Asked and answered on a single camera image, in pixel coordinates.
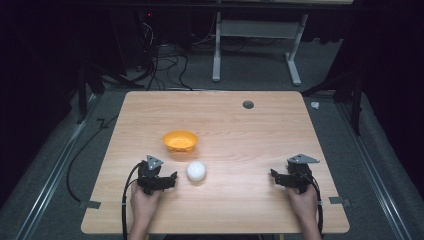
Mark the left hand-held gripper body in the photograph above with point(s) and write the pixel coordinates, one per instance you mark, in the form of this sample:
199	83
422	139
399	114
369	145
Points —
150	180

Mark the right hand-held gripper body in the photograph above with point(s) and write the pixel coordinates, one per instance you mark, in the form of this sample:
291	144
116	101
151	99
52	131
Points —
298	176

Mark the person's left hand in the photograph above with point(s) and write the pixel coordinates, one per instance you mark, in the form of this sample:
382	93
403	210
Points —
142	203

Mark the person's right hand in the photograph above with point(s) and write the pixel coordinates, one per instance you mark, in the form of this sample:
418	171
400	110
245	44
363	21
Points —
304	203

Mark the white round ball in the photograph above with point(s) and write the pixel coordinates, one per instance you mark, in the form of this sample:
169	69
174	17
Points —
196	171

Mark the orange plastic bowl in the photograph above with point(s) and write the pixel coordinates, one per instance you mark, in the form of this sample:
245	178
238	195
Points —
180	141

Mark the grey tape strip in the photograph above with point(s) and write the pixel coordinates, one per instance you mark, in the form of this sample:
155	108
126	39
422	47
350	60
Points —
339	201
90	204

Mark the white crumpled paper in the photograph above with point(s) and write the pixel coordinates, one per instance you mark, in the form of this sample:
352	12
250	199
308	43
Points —
315	105

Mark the grey table grommet hole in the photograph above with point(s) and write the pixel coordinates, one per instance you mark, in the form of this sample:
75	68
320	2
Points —
248	104

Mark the black metal stand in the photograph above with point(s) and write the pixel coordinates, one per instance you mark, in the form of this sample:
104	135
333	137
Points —
90	83
350	90

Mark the metal floor rail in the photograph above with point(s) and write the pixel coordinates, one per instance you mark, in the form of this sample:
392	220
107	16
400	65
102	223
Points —
53	173
370	163

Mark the white metal desk frame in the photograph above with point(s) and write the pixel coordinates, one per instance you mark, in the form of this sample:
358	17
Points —
256	29

